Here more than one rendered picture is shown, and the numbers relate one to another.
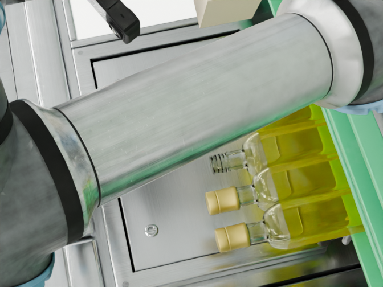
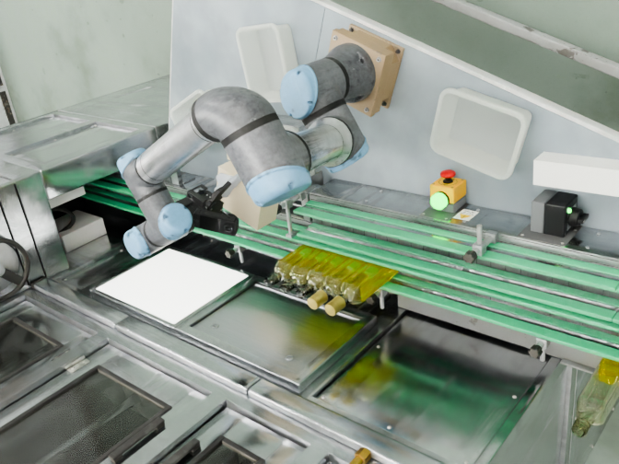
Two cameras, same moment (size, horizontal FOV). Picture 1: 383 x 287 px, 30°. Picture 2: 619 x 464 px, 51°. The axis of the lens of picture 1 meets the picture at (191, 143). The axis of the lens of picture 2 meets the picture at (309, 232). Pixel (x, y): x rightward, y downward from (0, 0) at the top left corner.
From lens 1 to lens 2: 1.10 m
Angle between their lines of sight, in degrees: 44
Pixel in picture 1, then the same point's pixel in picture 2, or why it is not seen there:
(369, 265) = (400, 290)
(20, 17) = (127, 339)
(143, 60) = (218, 313)
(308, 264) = (375, 331)
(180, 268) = (319, 358)
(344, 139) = (348, 246)
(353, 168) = (362, 249)
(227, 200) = (320, 295)
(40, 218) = (300, 145)
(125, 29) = (234, 221)
